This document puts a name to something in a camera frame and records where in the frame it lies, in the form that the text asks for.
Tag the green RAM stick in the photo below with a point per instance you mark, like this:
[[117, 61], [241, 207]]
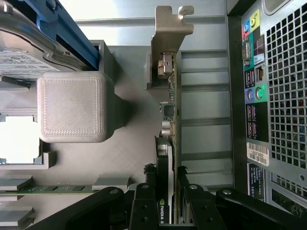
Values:
[[48, 189]]

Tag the blue disk caddy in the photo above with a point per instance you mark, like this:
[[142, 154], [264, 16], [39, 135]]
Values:
[[69, 31]]

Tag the grey printed parts rack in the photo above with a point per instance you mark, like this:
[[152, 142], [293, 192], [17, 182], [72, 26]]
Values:
[[72, 105]]

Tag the open black PC case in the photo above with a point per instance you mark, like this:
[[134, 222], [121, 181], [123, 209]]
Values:
[[283, 95]]

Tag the silver CPU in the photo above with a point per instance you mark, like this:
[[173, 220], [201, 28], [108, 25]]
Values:
[[19, 141]]

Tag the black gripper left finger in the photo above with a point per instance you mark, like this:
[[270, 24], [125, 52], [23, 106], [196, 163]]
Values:
[[144, 210]]

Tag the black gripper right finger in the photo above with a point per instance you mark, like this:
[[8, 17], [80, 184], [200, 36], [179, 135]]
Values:
[[204, 210]]

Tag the silver hard disk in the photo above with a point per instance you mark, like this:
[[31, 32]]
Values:
[[24, 36]]

